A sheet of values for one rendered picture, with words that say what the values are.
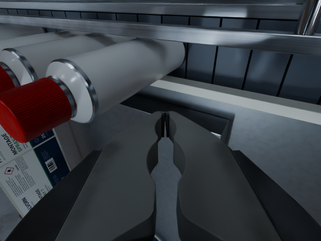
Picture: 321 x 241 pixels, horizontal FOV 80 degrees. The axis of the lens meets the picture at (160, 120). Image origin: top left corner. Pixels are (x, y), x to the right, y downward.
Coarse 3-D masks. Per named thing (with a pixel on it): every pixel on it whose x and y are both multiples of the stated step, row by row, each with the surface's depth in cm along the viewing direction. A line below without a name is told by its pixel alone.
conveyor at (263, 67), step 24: (192, 24) 23; (216, 24) 22; (240, 24) 21; (264, 24) 20; (288, 24) 19; (192, 48) 25; (216, 48) 23; (192, 72) 26; (216, 72) 24; (240, 72) 23; (264, 72) 22; (288, 72) 20; (312, 72) 19; (288, 96) 22; (312, 96) 20
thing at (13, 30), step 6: (0, 24) 33; (6, 24) 33; (12, 24) 34; (0, 30) 32; (6, 30) 33; (12, 30) 33; (18, 30) 34; (24, 30) 35; (30, 30) 36; (36, 30) 36; (42, 30) 37; (0, 36) 32; (6, 36) 33; (12, 36) 33; (18, 36) 34
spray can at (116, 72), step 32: (64, 64) 13; (96, 64) 14; (128, 64) 17; (160, 64) 20; (0, 96) 11; (32, 96) 12; (64, 96) 13; (96, 96) 14; (128, 96) 18; (32, 128) 11
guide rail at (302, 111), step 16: (160, 80) 25; (176, 80) 25; (192, 80) 25; (208, 96) 23; (224, 96) 22; (240, 96) 21; (256, 96) 21; (272, 96) 21; (272, 112) 20; (288, 112) 19; (304, 112) 18; (320, 112) 18
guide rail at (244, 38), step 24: (24, 24) 27; (48, 24) 24; (72, 24) 22; (96, 24) 20; (120, 24) 19; (144, 24) 18; (168, 24) 17; (240, 48) 14; (264, 48) 14; (288, 48) 13; (312, 48) 12
